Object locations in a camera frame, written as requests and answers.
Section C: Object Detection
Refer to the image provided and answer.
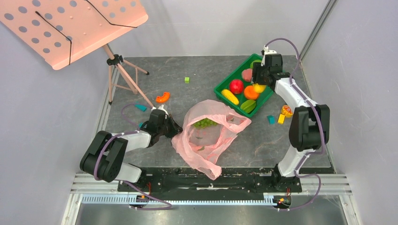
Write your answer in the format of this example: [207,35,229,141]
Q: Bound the teal long block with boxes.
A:
[134,104,147,112]

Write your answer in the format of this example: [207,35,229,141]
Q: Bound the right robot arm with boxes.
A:
[252,50,330,191]

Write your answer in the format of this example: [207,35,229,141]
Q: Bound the green fake starfruit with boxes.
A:
[240,99,257,114]

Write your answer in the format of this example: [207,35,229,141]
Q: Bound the yellow rectangular block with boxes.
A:
[277,114,286,124]

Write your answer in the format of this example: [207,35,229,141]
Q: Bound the green fake melon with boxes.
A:
[250,60,257,69]

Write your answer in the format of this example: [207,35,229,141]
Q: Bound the pink plastic bag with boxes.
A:
[171,99,252,180]

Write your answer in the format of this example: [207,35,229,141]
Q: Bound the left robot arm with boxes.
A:
[79,106,183,191]

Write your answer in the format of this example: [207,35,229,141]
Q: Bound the orange fake fruit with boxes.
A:
[244,85,260,100]

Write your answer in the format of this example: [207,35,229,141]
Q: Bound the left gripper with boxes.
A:
[158,114,184,138]

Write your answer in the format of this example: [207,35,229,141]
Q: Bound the pink music stand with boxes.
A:
[0,0,148,94]

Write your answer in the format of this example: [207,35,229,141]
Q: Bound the teal rectangular block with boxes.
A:
[267,115,276,124]

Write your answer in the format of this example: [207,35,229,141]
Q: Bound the yellow fake lemon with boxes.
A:
[252,83,267,94]

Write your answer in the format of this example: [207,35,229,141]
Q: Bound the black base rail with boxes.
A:
[135,167,302,201]

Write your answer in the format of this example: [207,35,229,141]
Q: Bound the green fake grapes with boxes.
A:
[193,118,218,129]

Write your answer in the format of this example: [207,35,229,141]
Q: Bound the orange arch block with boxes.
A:
[155,92,170,103]

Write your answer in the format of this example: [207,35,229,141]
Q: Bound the yellow fake corn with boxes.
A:
[221,89,239,105]

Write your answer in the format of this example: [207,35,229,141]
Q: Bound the pink fake peach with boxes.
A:
[241,68,253,83]

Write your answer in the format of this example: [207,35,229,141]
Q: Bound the red fake fruit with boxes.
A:
[229,79,245,95]

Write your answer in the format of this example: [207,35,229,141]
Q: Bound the green plastic tray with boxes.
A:
[214,54,273,118]

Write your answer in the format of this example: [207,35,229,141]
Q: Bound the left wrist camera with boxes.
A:
[151,104,169,115]

